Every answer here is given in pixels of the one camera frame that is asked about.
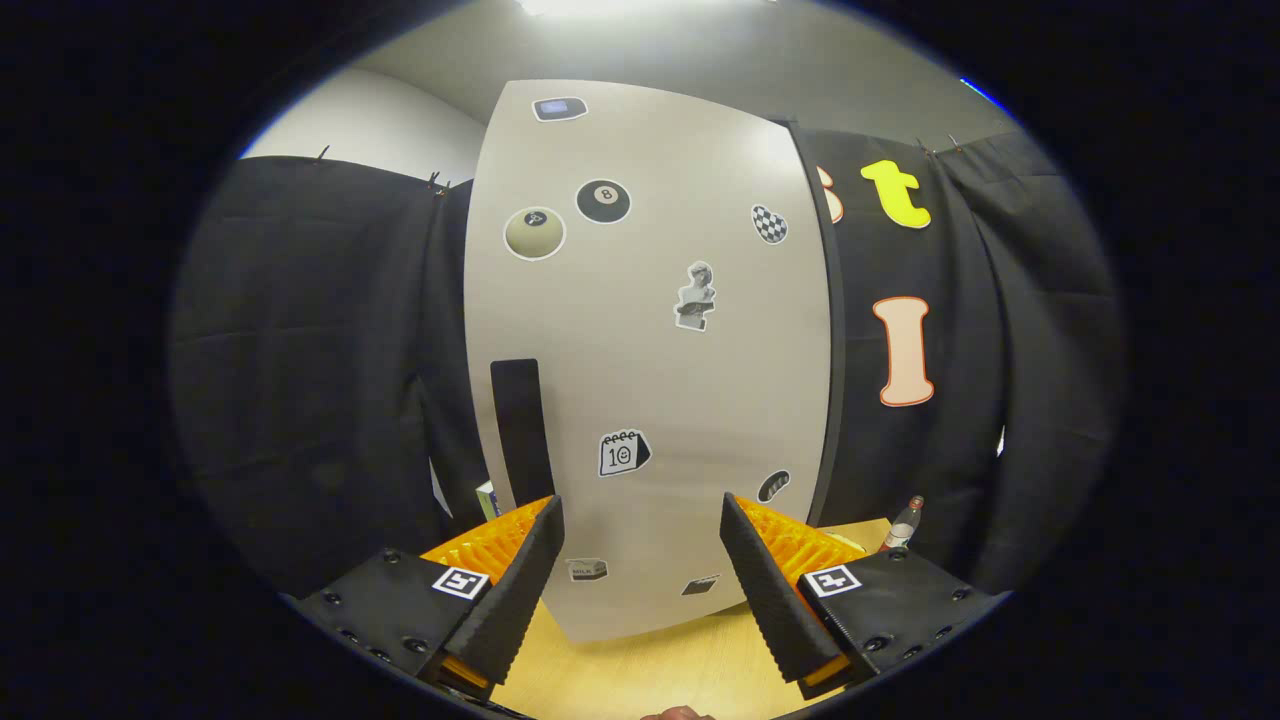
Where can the small ceiling light panel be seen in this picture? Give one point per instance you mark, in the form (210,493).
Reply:
(985,95)

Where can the clear plastic bottle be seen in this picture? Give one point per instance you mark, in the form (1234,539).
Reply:
(903,530)

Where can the beige shoe cabinet door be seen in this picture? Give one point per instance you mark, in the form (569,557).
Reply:
(650,380)

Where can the dark grey shoe cabinet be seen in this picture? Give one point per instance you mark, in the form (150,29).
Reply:
(839,350)

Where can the black backdrop cloth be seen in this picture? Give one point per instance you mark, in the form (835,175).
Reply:
(300,380)

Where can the green spine book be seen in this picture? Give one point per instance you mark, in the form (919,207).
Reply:
(487,498)

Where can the large ceiling light panel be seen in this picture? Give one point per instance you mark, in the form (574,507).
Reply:
(600,5)

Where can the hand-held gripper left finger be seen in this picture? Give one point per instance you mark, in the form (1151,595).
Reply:
(518,592)

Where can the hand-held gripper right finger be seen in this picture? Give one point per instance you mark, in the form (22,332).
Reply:
(768,600)

